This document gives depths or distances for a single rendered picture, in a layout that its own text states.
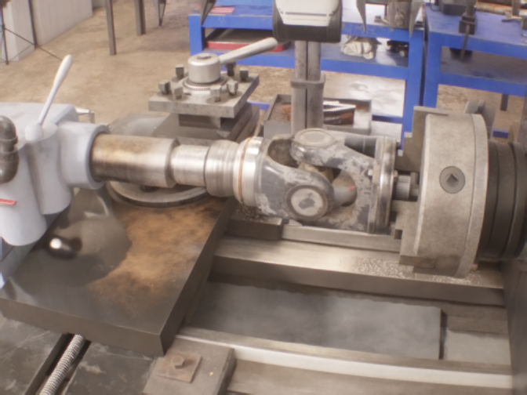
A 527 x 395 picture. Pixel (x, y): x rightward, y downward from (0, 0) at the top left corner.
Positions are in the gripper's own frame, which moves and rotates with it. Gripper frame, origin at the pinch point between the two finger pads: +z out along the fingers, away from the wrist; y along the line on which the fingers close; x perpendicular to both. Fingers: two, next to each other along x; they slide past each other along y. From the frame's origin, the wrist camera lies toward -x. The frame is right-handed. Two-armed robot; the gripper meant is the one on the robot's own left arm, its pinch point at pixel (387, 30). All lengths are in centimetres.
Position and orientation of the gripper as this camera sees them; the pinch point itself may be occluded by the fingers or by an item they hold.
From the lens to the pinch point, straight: 126.6
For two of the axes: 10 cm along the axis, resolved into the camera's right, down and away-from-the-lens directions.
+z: -0.7, 10.0, 0.7
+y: 9.9, 0.8, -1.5
